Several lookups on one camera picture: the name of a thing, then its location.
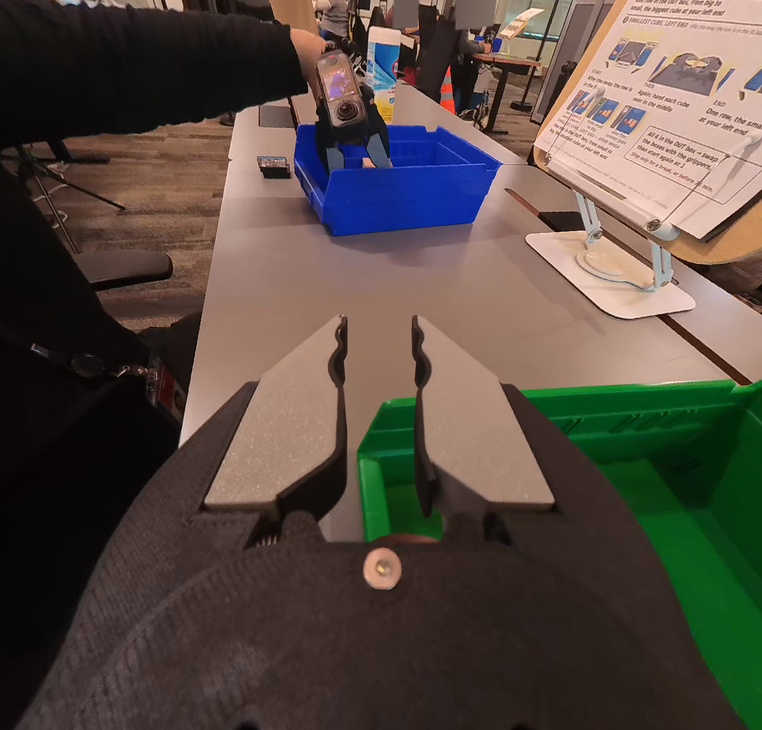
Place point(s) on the badge reel with card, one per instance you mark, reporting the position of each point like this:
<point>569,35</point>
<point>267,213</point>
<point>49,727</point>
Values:
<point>164,384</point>

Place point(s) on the black phone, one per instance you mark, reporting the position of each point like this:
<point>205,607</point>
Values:
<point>562,221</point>

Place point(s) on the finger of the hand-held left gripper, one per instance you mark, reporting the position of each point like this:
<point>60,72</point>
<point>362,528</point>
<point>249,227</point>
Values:
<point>378,149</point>
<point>334,158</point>

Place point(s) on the green plastic bin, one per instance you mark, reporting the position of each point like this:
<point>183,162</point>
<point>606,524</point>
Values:
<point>655,504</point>

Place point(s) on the orange traffic cone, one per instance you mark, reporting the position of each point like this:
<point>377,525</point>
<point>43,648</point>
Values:
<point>447,93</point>

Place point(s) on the dark grey desk pad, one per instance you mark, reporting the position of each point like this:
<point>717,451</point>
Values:
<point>275,115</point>

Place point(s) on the person's left hand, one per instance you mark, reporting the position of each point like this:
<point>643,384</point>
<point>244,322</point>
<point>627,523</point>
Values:
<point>306,51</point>

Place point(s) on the wooden document stand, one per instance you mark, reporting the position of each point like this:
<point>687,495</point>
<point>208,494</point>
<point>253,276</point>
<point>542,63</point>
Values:
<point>625,295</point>

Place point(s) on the blue plastic bin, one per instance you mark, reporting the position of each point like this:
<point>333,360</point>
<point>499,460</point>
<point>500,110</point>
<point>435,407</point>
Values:
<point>405,200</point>

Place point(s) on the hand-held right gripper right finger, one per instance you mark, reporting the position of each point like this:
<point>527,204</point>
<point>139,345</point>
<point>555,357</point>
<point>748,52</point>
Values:
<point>482,444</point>

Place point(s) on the wipes canister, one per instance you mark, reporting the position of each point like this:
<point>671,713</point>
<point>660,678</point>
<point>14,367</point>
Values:
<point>383,75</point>

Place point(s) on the grey desk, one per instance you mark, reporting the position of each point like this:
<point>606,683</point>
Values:
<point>416,277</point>

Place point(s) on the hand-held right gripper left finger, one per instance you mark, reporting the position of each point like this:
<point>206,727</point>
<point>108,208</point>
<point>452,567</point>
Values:
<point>274,444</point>

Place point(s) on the printed instruction sheet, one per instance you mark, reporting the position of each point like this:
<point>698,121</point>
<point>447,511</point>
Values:
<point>655,116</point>

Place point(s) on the grey framed panel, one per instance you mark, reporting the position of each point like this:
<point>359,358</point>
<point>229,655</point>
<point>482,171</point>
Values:
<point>571,45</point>

